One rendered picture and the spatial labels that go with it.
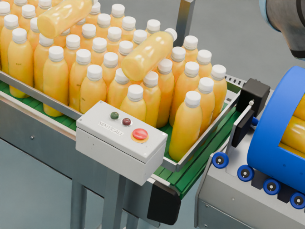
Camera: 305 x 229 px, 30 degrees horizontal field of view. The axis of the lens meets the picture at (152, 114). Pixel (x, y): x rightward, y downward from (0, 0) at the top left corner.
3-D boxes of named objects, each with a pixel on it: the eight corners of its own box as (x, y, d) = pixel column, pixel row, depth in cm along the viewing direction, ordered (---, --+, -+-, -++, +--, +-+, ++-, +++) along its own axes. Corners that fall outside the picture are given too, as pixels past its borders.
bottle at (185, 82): (169, 131, 167) (179, 77, 154) (167, 114, 172) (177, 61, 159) (194, 132, 168) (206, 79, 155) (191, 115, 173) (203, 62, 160)
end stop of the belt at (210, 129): (178, 172, 148) (179, 164, 146) (175, 171, 148) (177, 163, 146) (242, 96, 175) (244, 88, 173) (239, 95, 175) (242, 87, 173)
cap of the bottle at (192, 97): (202, 104, 147) (203, 99, 145) (188, 106, 145) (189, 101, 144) (196, 95, 149) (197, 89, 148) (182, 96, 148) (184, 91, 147)
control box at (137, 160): (141, 186, 136) (146, 156, 129) (74, 149, 143) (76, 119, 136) (163, 162, 143) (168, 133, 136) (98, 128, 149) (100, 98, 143)
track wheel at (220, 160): (230, 156, 149) (232, 156, 151) (215, 148, 151) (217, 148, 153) (223, 171, 150) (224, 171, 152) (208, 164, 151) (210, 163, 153)
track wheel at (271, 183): (282, 180, 145) (282, 180, 146) (264, 176, 146) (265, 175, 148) (277, 197, 145) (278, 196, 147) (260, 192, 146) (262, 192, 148)
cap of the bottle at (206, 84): (195, 87, 152) (197, 82, 150) (202, 80, 154) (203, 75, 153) (209, 93, 150) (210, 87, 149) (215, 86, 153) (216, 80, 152)
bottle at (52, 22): (60, 29, 152) (103, 1, 166) (41, 9, 152) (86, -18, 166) (50, 44, 157) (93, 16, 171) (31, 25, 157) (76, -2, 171)
